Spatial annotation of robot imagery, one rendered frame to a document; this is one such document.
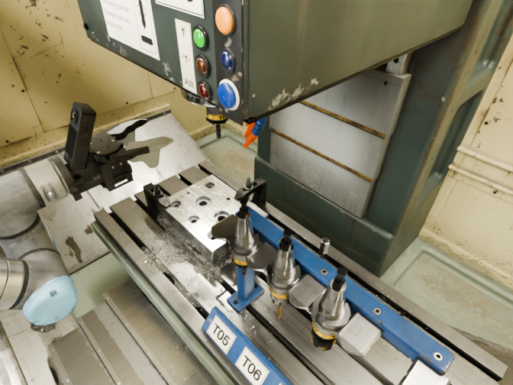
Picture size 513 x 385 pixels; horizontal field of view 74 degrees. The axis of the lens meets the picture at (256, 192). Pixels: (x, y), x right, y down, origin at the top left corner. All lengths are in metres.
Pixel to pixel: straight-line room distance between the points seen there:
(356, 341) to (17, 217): 0.59
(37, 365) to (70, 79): 1.11
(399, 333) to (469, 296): 1.02
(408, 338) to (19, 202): 0.66
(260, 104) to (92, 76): 1.42
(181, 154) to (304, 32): 1.47
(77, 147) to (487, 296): 1.52
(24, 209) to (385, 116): 0.88
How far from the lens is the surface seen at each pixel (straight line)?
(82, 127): 0.66
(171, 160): 1.82
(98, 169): 0.72
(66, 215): 1.67
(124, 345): 1.19
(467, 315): 1.58
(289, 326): 0.97
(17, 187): 0.68
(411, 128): 1.08
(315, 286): 0.66
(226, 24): 0.38
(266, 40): 0.39
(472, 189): 1.51
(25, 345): 1.39
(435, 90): 1.03
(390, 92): 1.02
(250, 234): 0.68
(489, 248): 1.63
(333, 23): 0.49
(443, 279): 1.65
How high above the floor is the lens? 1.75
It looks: 40 degrees down
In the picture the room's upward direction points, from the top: 1 degrees clockwise
